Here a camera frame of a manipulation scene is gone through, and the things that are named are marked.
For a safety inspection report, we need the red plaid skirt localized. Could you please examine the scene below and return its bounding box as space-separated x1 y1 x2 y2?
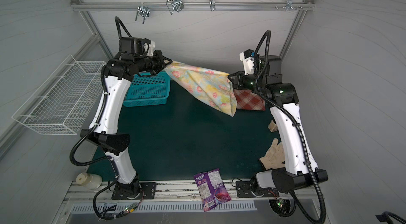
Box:
234 89 265 111

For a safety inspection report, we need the floral yellow skirt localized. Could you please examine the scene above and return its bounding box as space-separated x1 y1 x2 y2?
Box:
165 61 237 117

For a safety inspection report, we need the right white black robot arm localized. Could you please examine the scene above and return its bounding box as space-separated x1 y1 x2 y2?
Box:
228 50 328 224

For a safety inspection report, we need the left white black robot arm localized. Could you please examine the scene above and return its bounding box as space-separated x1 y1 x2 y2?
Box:
69 37 172 197

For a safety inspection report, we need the teal plastic basket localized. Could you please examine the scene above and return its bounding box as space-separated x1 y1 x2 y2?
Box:
123 71 171 107

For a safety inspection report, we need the left metal hook clamp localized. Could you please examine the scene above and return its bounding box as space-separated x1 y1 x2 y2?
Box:
135 4 150 24

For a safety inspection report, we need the metal hook clamp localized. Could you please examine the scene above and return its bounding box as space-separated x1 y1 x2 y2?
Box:
135 4 150 24
166 0 185 15

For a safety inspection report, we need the small jar black lid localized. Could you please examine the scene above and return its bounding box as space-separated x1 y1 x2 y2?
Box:
268 120 278 133

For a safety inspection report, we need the middle metal hook clamp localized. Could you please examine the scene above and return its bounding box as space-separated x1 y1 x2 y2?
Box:
166 0 185 15

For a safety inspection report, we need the small metal hook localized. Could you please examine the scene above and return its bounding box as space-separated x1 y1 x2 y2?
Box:
209 0 216 12

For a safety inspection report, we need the beige work glove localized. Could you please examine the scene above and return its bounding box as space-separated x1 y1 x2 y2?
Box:
259 138 285 170

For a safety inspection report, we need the purple snack bag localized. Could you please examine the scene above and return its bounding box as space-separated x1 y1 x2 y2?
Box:
193 169 231 212

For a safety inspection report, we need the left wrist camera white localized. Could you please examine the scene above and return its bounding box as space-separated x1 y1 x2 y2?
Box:
143 39 155 57

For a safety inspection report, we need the right metal bracket clamp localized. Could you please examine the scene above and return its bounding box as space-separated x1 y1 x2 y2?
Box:
275 0 303 11

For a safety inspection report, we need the horizontal aluminium rail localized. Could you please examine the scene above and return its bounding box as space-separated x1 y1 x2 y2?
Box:
71 1 316 12

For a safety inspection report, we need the white wire basket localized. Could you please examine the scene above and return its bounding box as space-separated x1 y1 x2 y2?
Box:
12 55 105 135

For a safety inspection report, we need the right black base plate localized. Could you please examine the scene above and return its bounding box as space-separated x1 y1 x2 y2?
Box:
235 180 279 199

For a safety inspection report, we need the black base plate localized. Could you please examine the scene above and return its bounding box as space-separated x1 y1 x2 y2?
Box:
235 180 279 199
112 182 156 200

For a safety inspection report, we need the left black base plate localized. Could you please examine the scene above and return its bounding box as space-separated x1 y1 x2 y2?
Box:
112 182 156 200

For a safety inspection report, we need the right base cable bundle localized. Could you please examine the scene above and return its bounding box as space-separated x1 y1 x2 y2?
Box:
269 190 297 218

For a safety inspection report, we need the base cable bundle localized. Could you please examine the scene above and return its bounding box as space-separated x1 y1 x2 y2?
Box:
269 190 297 218
91 179 145 220

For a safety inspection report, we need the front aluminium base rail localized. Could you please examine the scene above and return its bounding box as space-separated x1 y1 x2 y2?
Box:
62 179 291 204

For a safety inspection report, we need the left base cable bundle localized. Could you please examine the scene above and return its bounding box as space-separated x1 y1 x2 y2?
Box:
91 179 145 220

